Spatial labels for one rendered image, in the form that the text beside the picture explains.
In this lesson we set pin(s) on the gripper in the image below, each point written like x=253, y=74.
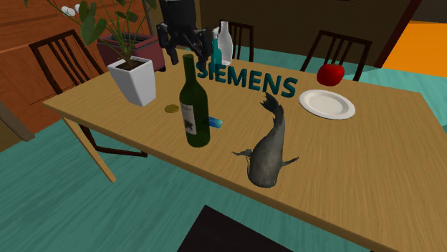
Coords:
x=177, y=21

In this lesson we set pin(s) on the teal spray bottle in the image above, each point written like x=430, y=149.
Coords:
x=216, y=54

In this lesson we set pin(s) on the dark red toaster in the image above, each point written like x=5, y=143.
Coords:
x=155, y=52

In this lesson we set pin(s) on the white bottle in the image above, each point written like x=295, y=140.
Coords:
x=225, y=45

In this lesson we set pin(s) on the dark wooden chair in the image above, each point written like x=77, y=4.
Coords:
x=244, y=42
x=349, y=45
x=52, y=66

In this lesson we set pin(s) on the plant in white pot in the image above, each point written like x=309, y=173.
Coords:
x=134, y=82

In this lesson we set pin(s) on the gold coin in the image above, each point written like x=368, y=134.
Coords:
x=171, y=109

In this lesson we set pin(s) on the green wine bottle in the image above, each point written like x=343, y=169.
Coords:
x=195, y=115

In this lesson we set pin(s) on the teal letter sign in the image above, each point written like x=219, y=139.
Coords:
x=255, y=80

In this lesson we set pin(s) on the blue card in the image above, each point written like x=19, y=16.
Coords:
x=216, y=122

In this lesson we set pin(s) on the grey catfish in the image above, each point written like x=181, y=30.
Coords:
x=267, y=157

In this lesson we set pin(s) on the red apple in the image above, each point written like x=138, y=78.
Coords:
x=330, y=75

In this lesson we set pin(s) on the white plate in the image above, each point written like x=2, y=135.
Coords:
x=326, y=104

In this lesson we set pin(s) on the brown wooden cabinet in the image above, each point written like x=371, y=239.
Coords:
x=21, y=42

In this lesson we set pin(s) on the light wooden table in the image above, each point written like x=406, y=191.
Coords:
x=349, y=167

